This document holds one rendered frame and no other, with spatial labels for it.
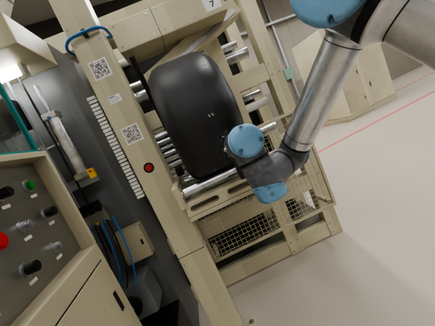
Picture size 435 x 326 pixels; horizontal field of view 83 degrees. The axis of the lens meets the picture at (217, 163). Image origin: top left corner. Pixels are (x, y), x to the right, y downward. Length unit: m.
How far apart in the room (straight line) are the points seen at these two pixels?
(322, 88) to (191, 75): 0.54
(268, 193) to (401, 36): 0.36
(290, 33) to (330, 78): 8.35
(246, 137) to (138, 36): 1.05
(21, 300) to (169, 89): 0.73
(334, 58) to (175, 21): 1.07
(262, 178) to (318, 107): 0.19
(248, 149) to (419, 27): 0.33
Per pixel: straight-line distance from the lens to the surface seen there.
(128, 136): 1.13
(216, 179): 1.05
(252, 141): 0.54
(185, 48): 1.58
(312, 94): 0.58
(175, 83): 0.97
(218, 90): 0.94
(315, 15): 0.39
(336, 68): 0.56
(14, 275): 0.81
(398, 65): 11.39
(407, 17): 0.38
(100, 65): 1.19
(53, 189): 1.03
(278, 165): 0.60
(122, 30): 1.50
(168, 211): 1.16
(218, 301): 1.36
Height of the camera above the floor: 1.12
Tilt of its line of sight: 8 degrees down
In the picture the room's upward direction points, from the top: 24 degrees counter-clockwise
